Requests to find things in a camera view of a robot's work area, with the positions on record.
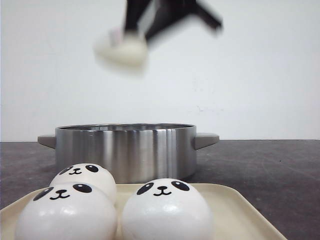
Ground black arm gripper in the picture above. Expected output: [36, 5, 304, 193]
[123, 0, 223, 43]

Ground panda bun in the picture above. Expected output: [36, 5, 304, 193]
[121, 178, 214, 240]
[49, 163, 117, 204]
[14, 182, 117, 240]
[93, 29, 148, 68]

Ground stainless steel steamer pot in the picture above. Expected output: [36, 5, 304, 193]
[37, 123, 220, 184]

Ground cream plastic tray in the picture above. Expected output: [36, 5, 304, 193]
[0, 183, 285, 240]

